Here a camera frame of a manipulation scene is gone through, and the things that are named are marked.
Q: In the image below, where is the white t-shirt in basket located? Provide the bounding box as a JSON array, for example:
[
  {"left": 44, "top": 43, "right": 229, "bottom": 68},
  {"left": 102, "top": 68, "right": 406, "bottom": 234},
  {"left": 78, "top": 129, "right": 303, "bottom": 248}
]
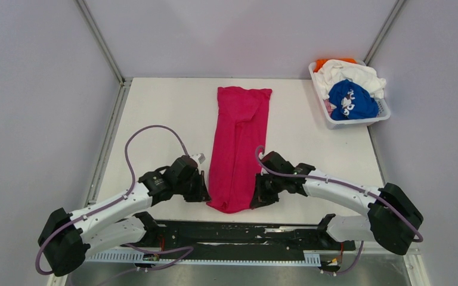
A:
[{"left": 312, "top": 60, "right": 386, "bottom": 100}]

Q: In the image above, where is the aluminium frame rail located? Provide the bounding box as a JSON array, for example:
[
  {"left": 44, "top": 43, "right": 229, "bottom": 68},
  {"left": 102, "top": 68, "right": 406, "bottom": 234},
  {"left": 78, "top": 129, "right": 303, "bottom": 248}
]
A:
[{"left": 60, "top": 223, "right": 420, "bottom": 256}]

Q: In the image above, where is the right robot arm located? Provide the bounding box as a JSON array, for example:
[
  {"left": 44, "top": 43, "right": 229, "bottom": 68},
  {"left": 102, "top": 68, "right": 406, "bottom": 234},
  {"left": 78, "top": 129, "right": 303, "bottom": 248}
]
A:
[{"left": 250, "top": 146, "right": 424, "bottom": 256}]

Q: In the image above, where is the blue t-shirt in basket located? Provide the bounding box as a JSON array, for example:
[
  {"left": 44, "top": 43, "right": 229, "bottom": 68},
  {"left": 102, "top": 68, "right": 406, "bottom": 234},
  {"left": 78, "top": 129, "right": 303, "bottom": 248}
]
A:
[{"left": 328, "top": 79, "right": 379, "bottom": 121}]

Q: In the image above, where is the light pink garment in basket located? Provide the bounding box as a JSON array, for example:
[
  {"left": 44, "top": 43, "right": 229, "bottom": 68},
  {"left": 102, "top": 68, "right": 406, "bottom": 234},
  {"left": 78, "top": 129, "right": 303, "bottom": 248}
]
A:
[{"left": 323, "top": 100, "right": 336, "bottom": 117}]

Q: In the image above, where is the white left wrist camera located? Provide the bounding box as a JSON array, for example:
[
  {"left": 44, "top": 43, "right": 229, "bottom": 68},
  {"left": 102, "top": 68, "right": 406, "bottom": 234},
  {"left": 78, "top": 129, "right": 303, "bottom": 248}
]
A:
[{"left": 191, "top": 153, "right": 206, "bottom": 165}]

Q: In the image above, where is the white perforated laundry basket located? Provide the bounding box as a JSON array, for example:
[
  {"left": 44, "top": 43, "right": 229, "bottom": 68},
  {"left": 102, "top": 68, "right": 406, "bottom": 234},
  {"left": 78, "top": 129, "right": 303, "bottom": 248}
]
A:
[{"left": 309, "top": 59, "right": 391, "bottom": 129}]

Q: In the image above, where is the white slotted cable duct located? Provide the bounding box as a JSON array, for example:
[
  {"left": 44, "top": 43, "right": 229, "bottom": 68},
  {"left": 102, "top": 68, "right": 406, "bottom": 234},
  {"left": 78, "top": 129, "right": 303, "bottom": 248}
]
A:
[{"left": 86, "top": 250, "right": 321, "bottom": 266}]

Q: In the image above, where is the pink t-shirt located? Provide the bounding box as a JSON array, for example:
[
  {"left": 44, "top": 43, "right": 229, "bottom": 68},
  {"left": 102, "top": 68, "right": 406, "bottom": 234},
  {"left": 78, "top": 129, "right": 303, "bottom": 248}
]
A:
[{"left": 208, "top": 86, "right": 273, "bottom": 213}]

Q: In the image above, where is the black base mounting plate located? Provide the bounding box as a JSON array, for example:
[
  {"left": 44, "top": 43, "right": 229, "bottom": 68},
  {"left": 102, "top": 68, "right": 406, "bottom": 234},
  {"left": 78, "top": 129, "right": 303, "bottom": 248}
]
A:
[{"left": 134, "top": 220, "right": 355, "bottom": 262}]

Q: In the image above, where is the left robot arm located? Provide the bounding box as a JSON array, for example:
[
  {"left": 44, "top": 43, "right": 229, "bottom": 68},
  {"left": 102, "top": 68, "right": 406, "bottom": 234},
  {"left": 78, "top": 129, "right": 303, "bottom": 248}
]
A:
[{"left": 36, "top": 153, "right": 209, "bottom": 277}]

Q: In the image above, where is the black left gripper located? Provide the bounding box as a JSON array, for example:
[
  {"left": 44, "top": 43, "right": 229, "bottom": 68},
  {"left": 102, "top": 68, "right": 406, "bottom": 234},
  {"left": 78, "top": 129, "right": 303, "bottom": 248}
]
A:
[{"left": 175, "top": 170, "right": 212, "bottom": 202}]

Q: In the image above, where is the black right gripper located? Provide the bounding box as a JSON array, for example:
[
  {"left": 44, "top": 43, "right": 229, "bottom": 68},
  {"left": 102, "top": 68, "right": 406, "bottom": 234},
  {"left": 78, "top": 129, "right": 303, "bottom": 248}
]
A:
[{"left": 250, "top": 172, "right": 284, "bottom": 209}]

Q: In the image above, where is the orange t-shirt in basket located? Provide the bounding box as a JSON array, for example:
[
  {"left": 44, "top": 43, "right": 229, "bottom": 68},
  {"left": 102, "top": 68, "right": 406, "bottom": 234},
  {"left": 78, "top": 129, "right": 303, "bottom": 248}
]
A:
[{"left": 312, "top": 58, "right": 358, "bottom": 73}]

